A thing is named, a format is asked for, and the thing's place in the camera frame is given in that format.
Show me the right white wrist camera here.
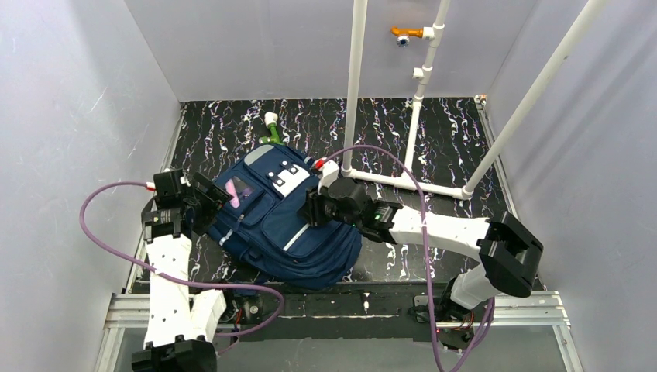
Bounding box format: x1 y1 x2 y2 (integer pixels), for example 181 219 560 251
313 157 340 194

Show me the white PVC pipe frame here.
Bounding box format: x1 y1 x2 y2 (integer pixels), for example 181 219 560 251
339 0 612 202

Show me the pink highlighter pen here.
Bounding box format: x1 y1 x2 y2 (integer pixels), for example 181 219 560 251
226 185 250 208

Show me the navy blue student backpack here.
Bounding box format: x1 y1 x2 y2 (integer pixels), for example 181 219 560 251
208 144 363 290

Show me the orange tap on pipe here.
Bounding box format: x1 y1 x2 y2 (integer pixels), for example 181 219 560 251
390 26 424 47

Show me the green white pipe fitting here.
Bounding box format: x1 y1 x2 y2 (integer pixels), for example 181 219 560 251
258 112 284 145

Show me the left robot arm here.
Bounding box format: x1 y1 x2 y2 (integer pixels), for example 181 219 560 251
131 169 232 371

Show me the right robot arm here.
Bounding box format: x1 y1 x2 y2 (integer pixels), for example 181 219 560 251
298 178 543 313

